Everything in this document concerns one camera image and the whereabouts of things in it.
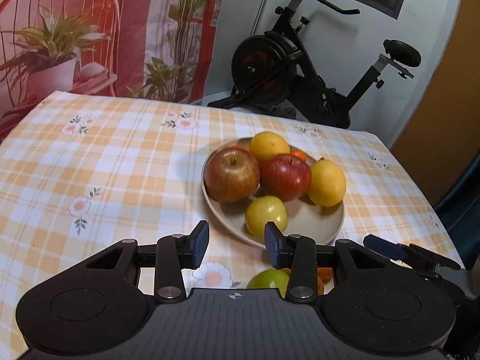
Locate orange mandarin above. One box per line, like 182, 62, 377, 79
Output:
278, 267, 332, 297
290, 150, 307, 162

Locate green apple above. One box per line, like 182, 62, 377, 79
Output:
247, 268, 290, 297

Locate yellow-green fruit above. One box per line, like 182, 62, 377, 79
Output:
245, 195, 288, 237

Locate large yellow grapefruit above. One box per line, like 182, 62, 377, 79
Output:
307, 158, 347, 207

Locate bright red apple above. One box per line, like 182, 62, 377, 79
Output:
259, 154, 312, 202

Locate brownish red apple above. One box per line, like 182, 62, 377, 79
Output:
203, 146, 260, 203

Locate small yellow lemon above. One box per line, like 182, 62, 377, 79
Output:
249, 131, 290, 165

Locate cream round plate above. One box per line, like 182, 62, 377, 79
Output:
202, 137, 345, 247

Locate wooden door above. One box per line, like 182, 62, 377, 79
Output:
392, 0, 479, 206

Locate orange plaid floral tablecloth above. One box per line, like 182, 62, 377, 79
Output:
1, 92, 459, 359

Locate pair of sandals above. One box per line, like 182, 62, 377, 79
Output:
265, 106, 297, 119

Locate black exercise bike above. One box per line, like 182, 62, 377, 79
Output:
208, 0, 422, 129

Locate red printed backdrop curtain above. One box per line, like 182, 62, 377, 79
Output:
1, 0, 222, 136

